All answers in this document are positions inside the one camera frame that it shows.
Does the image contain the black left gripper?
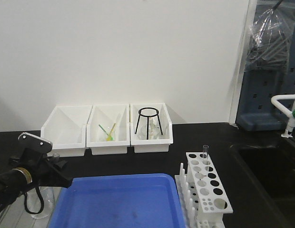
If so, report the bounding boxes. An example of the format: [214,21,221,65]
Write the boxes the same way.
[9,148,73,190]

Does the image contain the clear glass test tube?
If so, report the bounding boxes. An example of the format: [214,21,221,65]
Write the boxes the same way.
[52,153,60,164]

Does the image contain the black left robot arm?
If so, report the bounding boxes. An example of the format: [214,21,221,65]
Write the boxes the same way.
[0,148,73,213]

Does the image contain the white test tube rack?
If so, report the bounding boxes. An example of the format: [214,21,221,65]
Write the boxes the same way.
[175,152,233,228]

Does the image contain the test tube in rack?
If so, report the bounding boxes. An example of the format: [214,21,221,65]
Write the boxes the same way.
[203,145,209,164]

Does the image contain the blue grey pegboard drying rack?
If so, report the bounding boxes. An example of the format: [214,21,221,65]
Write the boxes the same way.
[236,0,295,132]

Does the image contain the clear glass beaker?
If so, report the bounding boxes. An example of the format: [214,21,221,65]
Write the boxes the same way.
[27,186,55,219]

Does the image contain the left white storage bin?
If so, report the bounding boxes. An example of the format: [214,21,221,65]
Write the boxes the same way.
[40,105,92,158]

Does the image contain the white storage bin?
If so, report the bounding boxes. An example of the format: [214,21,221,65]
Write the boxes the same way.
[130,103,173,153]
[40,105,92,158]
[86,104,130,155]

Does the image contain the yellow green plastic droppers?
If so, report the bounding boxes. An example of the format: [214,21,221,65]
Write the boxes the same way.
[98,123,116,142]

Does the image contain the grey metal tray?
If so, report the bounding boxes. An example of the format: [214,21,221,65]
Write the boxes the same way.
[0,196,52,228]

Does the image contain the middle white storage bin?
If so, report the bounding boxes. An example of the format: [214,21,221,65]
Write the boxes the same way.
[86,104,130,155]

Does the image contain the blue plastic tray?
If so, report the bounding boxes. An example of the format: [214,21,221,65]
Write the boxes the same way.
[48,173,186,228]

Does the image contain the black metal tripod stand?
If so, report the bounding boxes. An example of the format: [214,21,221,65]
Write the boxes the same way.
[135,107,163,135]

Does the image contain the right white storage bin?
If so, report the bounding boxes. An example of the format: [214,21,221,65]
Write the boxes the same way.
[130,103,173,153]

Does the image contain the glassware in right bin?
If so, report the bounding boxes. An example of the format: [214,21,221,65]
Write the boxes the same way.
[139,118,161,140]

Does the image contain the black lab sink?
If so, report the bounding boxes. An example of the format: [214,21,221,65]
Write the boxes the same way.
[231,139,295,228]

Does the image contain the white lab faucet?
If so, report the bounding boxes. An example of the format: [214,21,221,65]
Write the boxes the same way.
[271,94,295,138]

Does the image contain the plastic bag of pegs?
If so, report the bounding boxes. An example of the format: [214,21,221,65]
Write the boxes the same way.
[245,0,295,71]

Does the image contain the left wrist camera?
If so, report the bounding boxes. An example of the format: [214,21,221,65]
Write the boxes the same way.
[18,132,53,154]

